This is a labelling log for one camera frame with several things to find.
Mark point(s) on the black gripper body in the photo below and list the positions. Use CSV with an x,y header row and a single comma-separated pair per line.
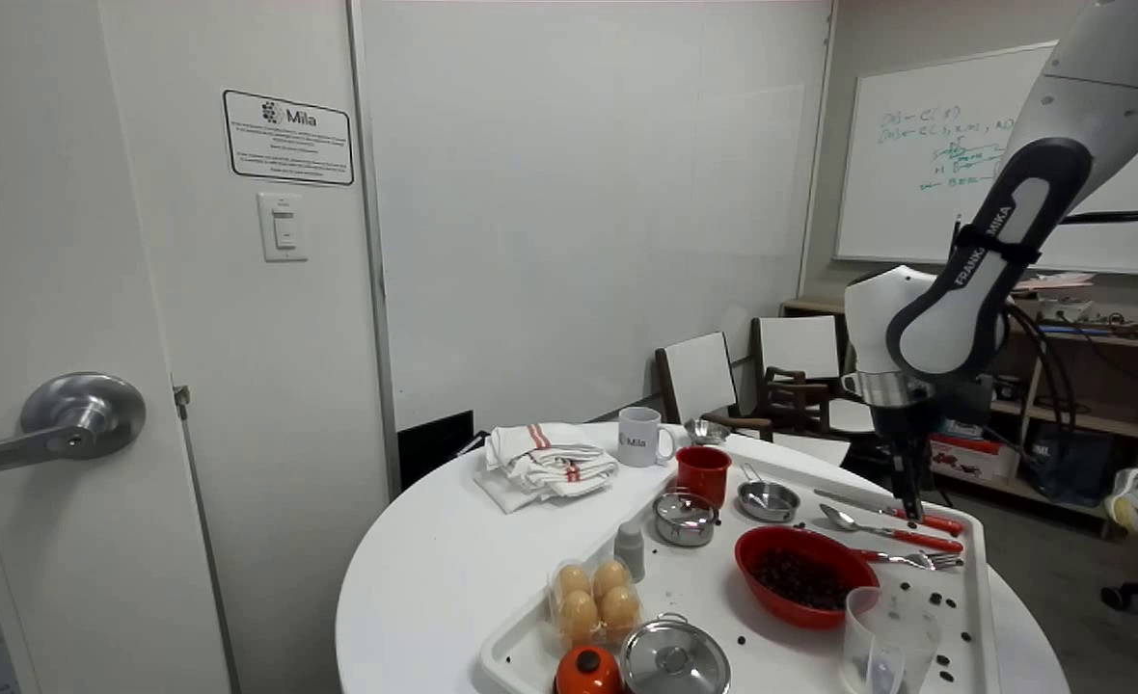
x,y
905,422

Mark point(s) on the orange red bowl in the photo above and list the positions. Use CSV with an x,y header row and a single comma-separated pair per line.
x,y
750,571

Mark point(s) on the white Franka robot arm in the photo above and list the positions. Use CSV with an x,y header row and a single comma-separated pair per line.
x,y
966,311

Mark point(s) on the small steel bowl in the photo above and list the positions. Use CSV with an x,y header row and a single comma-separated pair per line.
x,y
770,503
698,433

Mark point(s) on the red box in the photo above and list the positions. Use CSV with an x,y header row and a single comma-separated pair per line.
x,y
974,459

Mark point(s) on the dark green bag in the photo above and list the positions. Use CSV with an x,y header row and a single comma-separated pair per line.
x,y
1071,466

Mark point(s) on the clear plastic cup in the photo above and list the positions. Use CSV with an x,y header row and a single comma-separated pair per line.
x,y
891,640

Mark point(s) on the red mug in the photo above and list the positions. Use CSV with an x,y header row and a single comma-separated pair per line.
x,y
704,476

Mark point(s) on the wooden shelf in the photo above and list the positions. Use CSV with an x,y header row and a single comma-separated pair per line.
x,y
1095,352

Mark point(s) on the white leaning board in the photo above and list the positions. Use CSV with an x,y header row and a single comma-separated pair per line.
x,y
701,379

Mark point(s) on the small steel cup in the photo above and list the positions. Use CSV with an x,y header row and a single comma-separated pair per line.
x,y
685,521

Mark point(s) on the white rectangular tray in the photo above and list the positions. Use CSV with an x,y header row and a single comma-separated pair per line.
x,y
707,599

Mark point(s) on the grey white mug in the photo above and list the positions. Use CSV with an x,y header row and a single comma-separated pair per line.
x,y
642,440

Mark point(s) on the small grey shaker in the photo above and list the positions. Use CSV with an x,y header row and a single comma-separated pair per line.
x,y
632,555

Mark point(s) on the steel cup left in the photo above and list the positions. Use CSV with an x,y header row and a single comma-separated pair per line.
x,y
672,657

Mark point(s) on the yellow bread roll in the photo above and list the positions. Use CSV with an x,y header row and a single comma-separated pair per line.
x,y
619,608
579,620
575,579
613,575

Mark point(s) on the small orange round object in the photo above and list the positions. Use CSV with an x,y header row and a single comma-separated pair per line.
x,y
587,674

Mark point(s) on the white towel red stripes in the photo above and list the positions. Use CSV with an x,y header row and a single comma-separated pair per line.
x,y
532,469

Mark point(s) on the black box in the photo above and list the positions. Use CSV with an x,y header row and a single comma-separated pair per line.
x,y
439,449

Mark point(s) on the white notice sign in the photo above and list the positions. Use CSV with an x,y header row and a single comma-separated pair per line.
x,y
287,138

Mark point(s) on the white door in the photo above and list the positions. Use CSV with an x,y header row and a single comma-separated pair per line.
x,y
52,193

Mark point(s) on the white board black frame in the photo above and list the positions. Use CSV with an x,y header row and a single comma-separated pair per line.
x,y
802,347

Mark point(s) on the wall whiteboard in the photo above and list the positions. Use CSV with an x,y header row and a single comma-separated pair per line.
x,y
929,193

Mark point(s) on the white light switch plate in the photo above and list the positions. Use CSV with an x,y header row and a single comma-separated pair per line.
x,y
282,226

